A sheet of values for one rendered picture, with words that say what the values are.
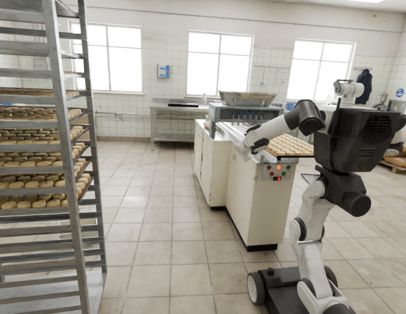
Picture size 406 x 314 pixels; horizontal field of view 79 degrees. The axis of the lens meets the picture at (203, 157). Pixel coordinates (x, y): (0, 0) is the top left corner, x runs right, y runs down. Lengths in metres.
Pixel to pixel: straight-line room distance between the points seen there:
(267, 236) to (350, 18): 5.41
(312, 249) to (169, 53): 4.68
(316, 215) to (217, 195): 1.38
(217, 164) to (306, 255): 1.31
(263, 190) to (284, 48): 4.38
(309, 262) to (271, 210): 0.61
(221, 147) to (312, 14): 4.38
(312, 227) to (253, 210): 0.60
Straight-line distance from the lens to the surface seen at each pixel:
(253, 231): 2.19
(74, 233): 1.22
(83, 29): 1.48
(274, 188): 2.06
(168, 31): 5.59
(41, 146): 1.13
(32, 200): 1.34
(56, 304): 1.85
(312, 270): 1.70
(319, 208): 1.56
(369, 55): 6.99
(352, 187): 1.36
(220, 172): 2.62
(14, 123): 1.14
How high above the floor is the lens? 1.43
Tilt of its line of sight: 18 degrees down
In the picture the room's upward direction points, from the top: 3 degrees clockwise
